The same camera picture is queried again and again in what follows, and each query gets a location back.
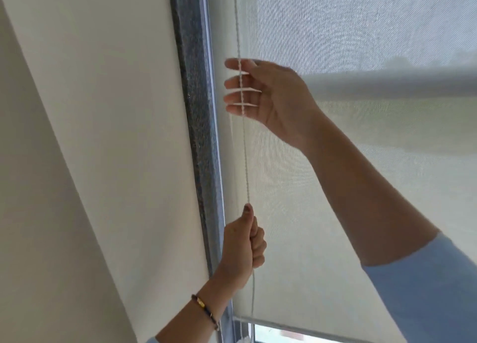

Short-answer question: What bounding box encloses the light blue shirt sleeve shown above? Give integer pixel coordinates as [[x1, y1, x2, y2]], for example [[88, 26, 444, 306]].
[[361, 232, 477, 343]]

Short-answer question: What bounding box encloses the person's left forearm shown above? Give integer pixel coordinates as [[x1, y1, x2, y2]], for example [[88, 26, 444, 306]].
[[154, 270, 241, 343]]

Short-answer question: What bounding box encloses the dark beaded bracelet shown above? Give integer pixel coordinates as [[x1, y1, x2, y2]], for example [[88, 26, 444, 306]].
[[191, 294, 221, 332]]

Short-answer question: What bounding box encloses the person's right hand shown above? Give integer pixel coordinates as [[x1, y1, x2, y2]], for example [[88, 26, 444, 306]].
[[223, 58, 328, 154]]

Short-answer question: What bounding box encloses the white blind bottom rail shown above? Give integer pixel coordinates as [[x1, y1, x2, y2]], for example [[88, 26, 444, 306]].
[[233, 314, 407, 343]]

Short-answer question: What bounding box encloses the person's left hand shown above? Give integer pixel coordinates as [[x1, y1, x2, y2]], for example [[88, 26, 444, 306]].
[[218, 204, 268, 290]]

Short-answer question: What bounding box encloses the grey window frame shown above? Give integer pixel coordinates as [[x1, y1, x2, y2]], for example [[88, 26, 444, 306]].
[[166, 0, 240, 343]]

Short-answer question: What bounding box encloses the white roller blind fabric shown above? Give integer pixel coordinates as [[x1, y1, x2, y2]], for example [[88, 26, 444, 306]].
[[207, 0, 477, 343]]

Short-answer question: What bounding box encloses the window glass pane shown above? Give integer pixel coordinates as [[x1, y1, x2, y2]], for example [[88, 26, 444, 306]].
[[254, 324, 322, 343]]

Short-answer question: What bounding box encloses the white bead chain cord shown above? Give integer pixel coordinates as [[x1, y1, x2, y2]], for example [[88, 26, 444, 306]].
[[232, 0, 258, 321]]

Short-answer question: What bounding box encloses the person's right forearm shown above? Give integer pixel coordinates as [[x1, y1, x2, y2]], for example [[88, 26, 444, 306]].
[[301, 113, 441, 269]]

